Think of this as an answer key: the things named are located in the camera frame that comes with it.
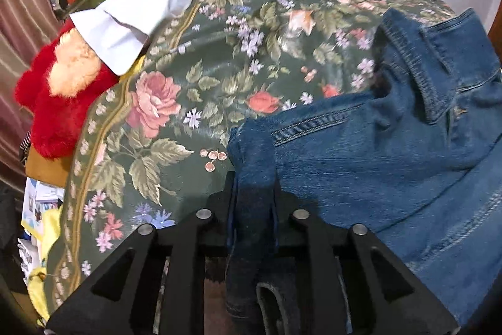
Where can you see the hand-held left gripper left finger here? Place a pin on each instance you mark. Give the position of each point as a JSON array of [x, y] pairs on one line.
[[219, 209]]

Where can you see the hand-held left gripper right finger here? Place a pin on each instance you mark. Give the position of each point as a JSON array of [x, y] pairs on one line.
[[288, 209]]

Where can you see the blue denim jacket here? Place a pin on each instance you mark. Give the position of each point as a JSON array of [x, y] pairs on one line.
[[353, 162]]

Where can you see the green floral blanket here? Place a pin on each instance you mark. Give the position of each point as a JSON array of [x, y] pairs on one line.
[[196, 44]]

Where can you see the mustard brown box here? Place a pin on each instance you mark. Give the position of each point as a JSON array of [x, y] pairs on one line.
[[45, 170]]

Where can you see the stack of books and papers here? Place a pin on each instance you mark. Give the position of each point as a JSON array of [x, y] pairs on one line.
[[39, 201]]

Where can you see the red plush toy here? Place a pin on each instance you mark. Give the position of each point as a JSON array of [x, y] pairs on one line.
[[59, 95]]

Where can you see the white cloth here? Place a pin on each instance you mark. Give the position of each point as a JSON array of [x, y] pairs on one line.
[[129, 13]]

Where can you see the striped brown curtain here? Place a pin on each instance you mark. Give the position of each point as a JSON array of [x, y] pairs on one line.
[[23, 17]]

